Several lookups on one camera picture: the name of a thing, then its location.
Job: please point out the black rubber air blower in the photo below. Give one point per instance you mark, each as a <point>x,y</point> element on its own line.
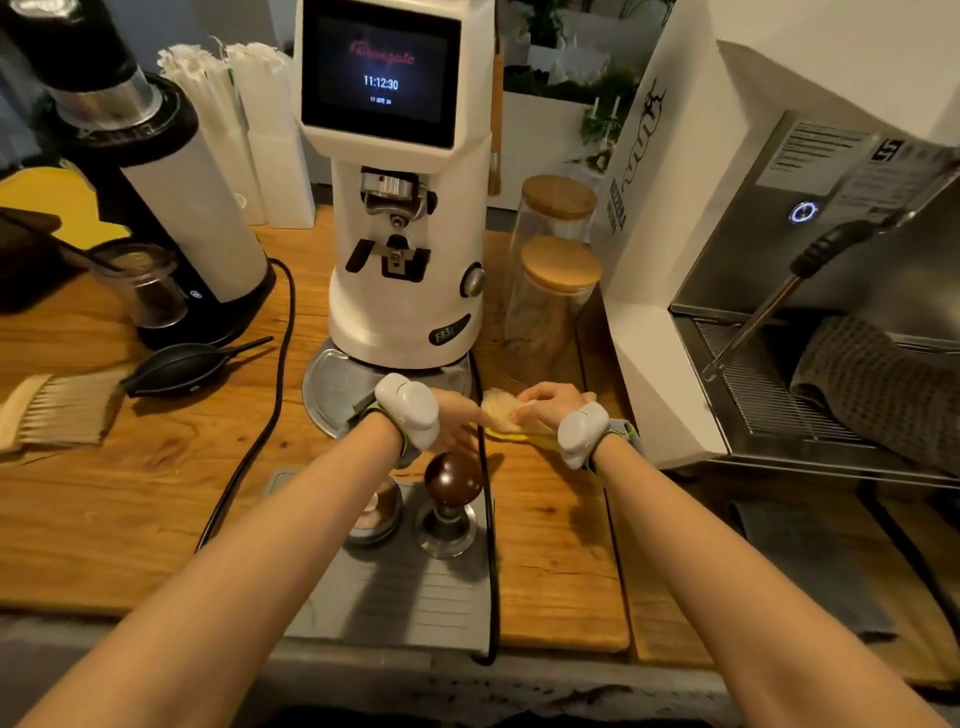
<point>176,369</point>

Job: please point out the white box of wrapped straws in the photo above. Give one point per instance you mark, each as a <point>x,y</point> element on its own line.
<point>217,142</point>
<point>277,150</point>

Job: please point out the white coffee grinder with screen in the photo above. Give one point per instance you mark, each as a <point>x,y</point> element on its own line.
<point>405,247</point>

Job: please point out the white right wrist tracker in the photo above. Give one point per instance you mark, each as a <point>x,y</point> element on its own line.
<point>581,433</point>

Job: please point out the person's left forearm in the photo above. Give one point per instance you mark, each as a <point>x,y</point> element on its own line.
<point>247,570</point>

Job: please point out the green plants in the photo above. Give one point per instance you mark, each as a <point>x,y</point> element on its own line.
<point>600,90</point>

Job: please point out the round metal coffee distributor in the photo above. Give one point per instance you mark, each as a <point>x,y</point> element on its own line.
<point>377,517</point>

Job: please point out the wooden bristle brush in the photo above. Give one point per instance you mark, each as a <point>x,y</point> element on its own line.
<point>64,409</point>

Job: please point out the round metal grinder tray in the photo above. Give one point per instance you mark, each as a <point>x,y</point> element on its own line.
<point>337,390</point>

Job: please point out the white espresso machine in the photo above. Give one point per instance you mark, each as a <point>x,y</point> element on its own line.
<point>675,262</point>

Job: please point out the yellow cleaning cloth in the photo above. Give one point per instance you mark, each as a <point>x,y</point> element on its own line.
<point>502,416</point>

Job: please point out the clear dosing cup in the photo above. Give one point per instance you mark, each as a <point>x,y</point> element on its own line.
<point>146,289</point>

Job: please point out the person's right fingers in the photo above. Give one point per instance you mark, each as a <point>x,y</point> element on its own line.
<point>541,394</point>

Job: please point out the metal steam wand black grip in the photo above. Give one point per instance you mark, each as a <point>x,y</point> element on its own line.
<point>814,259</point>

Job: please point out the short glass jar wooden lid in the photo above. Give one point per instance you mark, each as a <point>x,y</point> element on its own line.
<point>551,307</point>

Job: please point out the white planter box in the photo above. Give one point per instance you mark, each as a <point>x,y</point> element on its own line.
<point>532,142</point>

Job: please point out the tall glass jar wooden lid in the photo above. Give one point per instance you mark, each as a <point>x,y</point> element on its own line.
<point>551,210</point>

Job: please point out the white left wrist tracker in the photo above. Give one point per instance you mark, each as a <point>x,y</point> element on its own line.
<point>409,409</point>

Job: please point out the tamper with brown wooden knob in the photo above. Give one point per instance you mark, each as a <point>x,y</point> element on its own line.
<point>452,484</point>

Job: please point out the grey waffle towel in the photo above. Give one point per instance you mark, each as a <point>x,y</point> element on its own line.
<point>877,390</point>

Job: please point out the person's right forearm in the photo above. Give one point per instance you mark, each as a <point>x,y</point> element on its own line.
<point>735,600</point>

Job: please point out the person's right hand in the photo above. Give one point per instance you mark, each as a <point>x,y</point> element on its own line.
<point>555,403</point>

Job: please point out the person's left fingers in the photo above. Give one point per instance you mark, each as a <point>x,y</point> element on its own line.
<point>474,427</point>

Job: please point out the grey tamping mat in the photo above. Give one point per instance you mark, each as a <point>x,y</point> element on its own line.
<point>405,600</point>

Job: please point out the white wrist tracker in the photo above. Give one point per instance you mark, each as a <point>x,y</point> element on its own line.
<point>581,433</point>
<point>409,409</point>

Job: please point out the yellow board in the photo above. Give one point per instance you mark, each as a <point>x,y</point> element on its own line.
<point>52,199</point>

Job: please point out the black and white coffee grinder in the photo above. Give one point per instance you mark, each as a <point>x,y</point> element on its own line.
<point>172,195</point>

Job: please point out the person's left hand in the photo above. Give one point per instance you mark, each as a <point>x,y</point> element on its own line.
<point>454,424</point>

